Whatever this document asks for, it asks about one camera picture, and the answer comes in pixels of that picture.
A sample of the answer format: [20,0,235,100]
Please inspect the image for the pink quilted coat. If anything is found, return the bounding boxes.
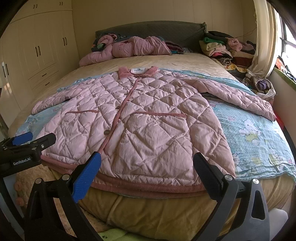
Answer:
[32,66,275,196]

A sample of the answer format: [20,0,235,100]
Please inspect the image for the bag of clothes by curtain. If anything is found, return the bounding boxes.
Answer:
[242,73,276,101]

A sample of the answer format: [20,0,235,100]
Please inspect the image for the pile of folded clothes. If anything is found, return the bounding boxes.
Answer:
[199,31,256,80]

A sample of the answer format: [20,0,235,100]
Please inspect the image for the dark clothes by headboard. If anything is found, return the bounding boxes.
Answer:
[165,41,193,54]

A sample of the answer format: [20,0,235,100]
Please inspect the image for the blue Hello Kitty blanket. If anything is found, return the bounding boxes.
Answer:
[15,68,295,182]

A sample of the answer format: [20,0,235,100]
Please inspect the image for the bed with beige sheet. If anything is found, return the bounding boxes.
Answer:
[9,53,295,240]

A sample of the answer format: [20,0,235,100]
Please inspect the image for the cream wardrobe with drawers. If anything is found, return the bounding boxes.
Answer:
[1,1,79,126]

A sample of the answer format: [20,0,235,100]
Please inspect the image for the crumpled pink padded jacket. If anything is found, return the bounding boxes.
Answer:
[79,33,171,67]

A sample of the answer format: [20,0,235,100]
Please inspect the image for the dark grey headboard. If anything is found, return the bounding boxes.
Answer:
[95,21,207,49]

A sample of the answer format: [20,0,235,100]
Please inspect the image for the cream window curtain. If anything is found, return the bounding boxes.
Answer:
[248,1,281,78]

